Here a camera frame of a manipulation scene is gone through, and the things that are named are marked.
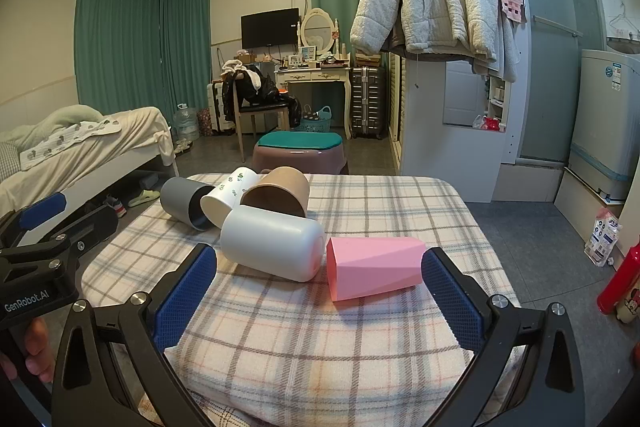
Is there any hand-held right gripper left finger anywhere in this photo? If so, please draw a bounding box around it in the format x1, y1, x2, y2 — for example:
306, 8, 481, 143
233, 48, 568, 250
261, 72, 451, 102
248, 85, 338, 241
50, 243, 219, 427

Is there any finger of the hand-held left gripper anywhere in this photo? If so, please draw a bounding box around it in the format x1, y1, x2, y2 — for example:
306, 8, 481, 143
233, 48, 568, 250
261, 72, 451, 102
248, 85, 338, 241
0, 192, 69, 249
50, 206, 120, 254

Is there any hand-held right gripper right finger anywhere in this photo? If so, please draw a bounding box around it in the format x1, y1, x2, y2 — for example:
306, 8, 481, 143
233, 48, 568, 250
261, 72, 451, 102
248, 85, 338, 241
421, 247, 587, 427

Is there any pink faceted cup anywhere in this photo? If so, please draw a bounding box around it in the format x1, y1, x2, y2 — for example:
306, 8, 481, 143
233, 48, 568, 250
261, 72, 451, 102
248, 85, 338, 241
326, 236, 427, 303

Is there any grey cup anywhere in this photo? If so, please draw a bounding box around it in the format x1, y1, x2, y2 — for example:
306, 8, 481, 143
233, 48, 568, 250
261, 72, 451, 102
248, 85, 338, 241
160, 177, 216, 232

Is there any large white cup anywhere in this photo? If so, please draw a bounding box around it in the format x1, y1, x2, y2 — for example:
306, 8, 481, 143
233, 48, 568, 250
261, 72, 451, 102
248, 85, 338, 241
220, 205, 327, 283

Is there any white leaf print cup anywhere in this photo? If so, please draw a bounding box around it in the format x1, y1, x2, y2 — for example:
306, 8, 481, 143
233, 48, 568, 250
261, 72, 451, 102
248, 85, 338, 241
200, 167, 261, 229

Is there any brown cup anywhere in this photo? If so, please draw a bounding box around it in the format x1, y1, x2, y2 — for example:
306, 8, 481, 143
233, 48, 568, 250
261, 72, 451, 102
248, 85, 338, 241
240, 166, 311, 219

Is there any person's left hand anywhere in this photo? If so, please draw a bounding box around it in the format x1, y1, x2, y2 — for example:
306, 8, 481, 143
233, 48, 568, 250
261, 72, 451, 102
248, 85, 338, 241
0, 317, 52, 382

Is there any white sneaker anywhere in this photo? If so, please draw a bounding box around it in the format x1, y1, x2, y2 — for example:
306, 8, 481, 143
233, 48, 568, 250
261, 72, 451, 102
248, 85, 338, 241
102, 195, 126, 221

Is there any yellow slipper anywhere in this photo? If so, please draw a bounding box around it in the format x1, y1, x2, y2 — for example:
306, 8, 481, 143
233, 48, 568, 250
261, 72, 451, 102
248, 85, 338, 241
127, 189, 161, 208

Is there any white patterned cloth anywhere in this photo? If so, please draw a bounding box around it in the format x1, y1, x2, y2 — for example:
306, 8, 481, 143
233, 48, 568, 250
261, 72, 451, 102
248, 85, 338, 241
20, 119, 123, 170

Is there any white bed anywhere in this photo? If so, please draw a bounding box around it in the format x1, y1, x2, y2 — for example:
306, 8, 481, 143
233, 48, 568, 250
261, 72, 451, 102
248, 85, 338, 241
0, 106, 181, 220

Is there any pale green blanket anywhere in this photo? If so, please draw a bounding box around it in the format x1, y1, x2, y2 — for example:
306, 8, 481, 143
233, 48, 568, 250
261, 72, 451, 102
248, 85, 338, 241
0, 104, 107, 144

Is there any plaid cloth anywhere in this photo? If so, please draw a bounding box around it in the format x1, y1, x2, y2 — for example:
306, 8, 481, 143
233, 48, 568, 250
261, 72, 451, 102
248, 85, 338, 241
80, 174, 524, 427

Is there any clear water jug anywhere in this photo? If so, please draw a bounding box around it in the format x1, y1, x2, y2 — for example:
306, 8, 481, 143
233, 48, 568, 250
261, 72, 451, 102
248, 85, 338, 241
173, 103, 200, 142

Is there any floral bag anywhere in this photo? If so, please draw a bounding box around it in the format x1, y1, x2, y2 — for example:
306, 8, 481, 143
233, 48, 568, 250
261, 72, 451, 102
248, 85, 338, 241
196, 108, 215, 138

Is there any white cabinet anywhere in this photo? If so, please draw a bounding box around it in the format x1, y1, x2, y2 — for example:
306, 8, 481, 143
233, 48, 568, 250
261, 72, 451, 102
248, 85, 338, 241
397, 52, 567, 204

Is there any white printed packet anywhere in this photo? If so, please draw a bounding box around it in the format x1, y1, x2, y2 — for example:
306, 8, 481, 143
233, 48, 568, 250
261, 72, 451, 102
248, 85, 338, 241
584, 207, 624, 267

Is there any white suitcase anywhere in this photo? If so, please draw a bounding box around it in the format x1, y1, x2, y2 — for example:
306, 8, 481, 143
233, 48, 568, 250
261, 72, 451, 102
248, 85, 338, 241
206, 81, 236, 136

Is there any red bottle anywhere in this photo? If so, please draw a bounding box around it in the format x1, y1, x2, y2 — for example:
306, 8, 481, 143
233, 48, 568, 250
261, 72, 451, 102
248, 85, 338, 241
597, 243, 640, 317

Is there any green curtain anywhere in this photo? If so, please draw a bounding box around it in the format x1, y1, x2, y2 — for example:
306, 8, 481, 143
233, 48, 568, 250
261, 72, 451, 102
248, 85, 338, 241
161, 0, 212, 124
74, 0, 167, 118

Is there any purple stool with green top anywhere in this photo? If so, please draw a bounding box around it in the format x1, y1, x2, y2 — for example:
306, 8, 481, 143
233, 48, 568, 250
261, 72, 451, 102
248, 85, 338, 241
252, 131, 350, 176

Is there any wooden chair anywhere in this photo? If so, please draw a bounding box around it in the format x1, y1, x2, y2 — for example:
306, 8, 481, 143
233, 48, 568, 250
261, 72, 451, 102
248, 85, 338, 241
231, 76, 292, 164

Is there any pile of clothes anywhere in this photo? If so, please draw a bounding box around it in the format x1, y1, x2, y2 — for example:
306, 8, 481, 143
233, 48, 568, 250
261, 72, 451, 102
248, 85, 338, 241
221, 59, 302, 124

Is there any dark ribbed suitcase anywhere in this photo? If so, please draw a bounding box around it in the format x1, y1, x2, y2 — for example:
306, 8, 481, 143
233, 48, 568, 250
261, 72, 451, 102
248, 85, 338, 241
349, 66, 387, 140

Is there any teal plastic basket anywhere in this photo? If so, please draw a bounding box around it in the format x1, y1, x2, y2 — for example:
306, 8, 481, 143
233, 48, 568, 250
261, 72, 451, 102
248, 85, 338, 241
299, 106, 333, 133

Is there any white washing machine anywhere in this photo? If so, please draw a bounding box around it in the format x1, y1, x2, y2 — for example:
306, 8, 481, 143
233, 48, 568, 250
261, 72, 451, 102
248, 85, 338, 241
565, 49, 640, 204

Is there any white dressing table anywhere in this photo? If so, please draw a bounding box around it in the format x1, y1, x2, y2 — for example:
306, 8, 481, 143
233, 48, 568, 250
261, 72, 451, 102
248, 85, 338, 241
273, 65, 353, 138

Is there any black television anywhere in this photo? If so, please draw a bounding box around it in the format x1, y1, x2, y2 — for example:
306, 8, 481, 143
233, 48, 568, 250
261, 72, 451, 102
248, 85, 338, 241
240, 8, 301, 50

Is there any frosted glass sliding door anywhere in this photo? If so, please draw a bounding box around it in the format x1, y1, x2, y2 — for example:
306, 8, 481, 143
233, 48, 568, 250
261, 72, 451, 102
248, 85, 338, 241
505, 0, 609, 164

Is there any oval vanity mirror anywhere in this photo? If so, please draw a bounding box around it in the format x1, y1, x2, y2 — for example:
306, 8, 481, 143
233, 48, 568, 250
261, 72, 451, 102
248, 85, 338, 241
299, 8, 337, 56

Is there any wire hanger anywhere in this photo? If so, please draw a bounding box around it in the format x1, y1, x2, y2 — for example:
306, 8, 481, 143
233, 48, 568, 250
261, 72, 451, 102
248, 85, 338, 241
608, 1, 640, 40

